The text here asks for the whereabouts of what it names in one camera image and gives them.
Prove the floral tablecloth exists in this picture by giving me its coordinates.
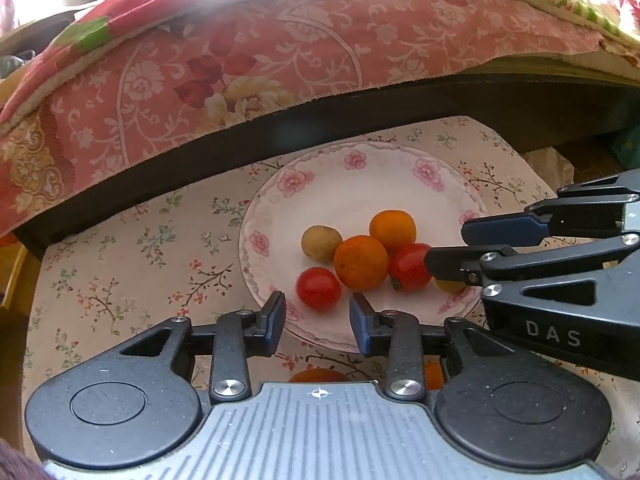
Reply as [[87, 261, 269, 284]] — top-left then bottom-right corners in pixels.
[[20, 115, 640, 480]]

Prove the wooden nightstand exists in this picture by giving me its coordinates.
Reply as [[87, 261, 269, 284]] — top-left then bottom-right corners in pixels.
[[0, 245, 28, 311]]

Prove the orange mandarin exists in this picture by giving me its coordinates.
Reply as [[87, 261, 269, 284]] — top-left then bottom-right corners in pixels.
[[369, 209, 417, 251], [333, 235, 390, 292], [424, 357, 445, 391]]

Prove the dark maroon cloth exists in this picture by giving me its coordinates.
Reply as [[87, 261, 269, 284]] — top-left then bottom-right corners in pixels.
[[0, 437, 47, 480]]

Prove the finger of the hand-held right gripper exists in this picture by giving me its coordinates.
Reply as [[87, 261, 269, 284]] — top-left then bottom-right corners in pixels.
[[424, 232, 640, 291], [461, 169, 640, 246]]

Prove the red floral bed blanket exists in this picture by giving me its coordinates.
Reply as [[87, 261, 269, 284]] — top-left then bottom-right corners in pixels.
[[0, 0, 616, 238]]

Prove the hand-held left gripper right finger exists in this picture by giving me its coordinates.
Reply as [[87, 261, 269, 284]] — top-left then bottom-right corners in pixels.
[[349, 292, 541, 402]]

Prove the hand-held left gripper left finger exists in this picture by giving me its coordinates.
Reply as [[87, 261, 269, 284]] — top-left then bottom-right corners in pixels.
[[100, 291, 287, 405]]

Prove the white floral plate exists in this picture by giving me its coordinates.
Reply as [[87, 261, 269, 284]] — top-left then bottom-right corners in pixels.
[[239, 141, 493, 353]]

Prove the dark bed frame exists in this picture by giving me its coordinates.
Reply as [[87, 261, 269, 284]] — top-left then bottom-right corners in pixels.
[[15, 72, 640, 261]]

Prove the small brown potato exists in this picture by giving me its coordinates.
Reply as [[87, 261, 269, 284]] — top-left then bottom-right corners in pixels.
[[301, 225, 343, 263]]

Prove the red tomato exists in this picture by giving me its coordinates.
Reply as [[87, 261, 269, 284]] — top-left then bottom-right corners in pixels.
[[296, 266, 342, 311], [389, 242, 433, 292]]

